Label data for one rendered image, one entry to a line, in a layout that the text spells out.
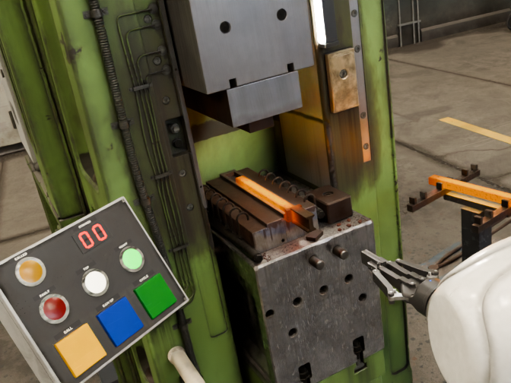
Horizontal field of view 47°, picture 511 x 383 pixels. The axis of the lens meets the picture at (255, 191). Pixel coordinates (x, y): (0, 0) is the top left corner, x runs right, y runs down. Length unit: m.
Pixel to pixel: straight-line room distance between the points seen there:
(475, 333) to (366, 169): 1.44
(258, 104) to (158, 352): 0.77
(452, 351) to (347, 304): 1.25
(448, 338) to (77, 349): 0.85
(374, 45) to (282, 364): 0.96
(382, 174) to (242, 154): 0.47
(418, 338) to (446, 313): 2.22
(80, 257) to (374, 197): 1.01
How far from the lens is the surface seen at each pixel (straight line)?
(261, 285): 1.53
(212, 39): 1.37
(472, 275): 0.47
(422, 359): 2.60
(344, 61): 1.71
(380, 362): 1.93
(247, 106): 1.43
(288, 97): 1.48
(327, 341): 1.75
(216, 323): 1.78
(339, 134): 1.77
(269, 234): 1.56
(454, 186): 1.78
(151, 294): 1.29
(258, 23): 1.42
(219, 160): 1.97
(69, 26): 1.43
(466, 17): 9.41
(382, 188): 1.93
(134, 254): 1.30
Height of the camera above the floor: 1.67
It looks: 23 degrees down
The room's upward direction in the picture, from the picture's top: 10 degrees counter-clockwise
